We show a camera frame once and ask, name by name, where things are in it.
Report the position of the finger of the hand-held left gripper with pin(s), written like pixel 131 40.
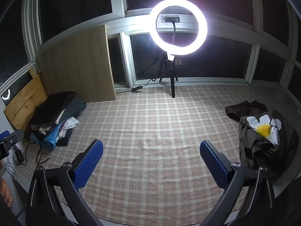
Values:
pixel 14 136

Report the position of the black charger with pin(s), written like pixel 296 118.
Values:
pixel 19 155

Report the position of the pile of folded clothes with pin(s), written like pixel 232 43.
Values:
pixel 56 108

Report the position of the light wooden panel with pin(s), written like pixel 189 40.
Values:
pixel 77 68

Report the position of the dark daisy print garment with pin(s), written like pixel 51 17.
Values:
pixel 258 150

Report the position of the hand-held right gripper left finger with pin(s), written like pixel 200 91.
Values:
pixel 89 164

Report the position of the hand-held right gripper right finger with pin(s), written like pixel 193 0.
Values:
pixel 214 164

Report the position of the brown fleece pants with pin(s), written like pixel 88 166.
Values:
pixel 242 111

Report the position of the plaid blanket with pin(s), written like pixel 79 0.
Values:
pixel 150 122

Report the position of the person's left hand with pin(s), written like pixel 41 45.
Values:
pixel 5 193

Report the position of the black power adapter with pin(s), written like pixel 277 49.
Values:
pixel 136 88

